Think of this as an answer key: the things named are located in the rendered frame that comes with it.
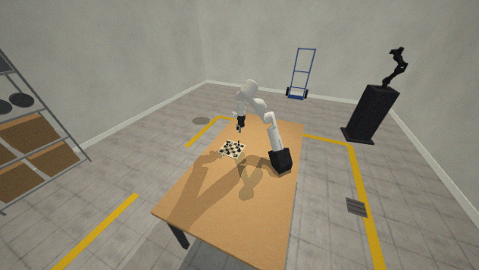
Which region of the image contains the chessboard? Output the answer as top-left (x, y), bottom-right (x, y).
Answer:
top-left (218, 140), bottom-right (246, 159)

